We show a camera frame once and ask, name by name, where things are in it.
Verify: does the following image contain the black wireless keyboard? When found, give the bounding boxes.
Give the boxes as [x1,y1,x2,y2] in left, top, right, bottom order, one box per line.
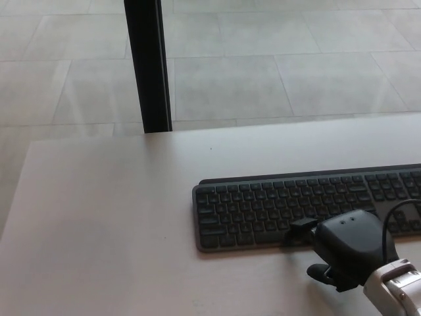
[191,163,421,253]

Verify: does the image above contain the black metal window post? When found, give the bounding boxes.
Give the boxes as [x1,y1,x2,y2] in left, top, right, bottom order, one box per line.
[123,0,174,134]

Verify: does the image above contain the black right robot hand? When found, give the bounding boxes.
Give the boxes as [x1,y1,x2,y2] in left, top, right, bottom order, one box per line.
[282,211,401,293]

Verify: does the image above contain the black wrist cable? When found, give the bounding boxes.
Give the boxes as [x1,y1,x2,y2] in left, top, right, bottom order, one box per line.
[380,199,421,264]

